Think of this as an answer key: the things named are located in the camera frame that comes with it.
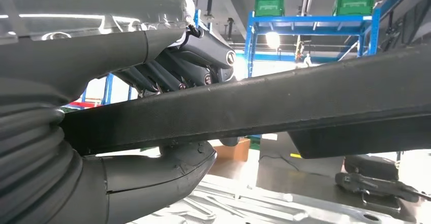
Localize blue rack with green crates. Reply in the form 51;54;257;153
244;7;381;140

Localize grey metal fixture plate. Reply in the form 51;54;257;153
128;173;418;224

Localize blue metal rack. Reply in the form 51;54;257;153
64;73;135;110

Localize green plastic crate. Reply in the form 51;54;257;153
249;135;262;151
332;0;376;17
254;0;285;17

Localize brown cardboard box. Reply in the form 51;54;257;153
213;138;252;163

